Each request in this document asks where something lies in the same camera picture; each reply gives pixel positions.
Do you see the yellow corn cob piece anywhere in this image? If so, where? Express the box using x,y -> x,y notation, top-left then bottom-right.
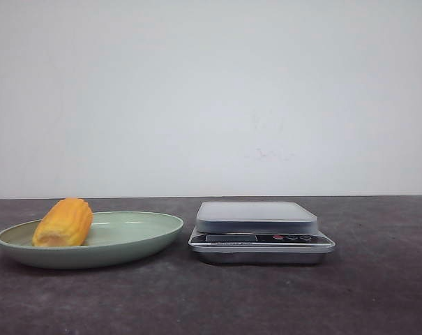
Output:
31,198 -> 93,247

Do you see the silver digital kitchen scale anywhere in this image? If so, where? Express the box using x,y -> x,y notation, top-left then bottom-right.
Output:
188,201 -> 336,265

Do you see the green shallow plate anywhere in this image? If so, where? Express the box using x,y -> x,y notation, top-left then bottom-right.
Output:
0,211 -> 183,269

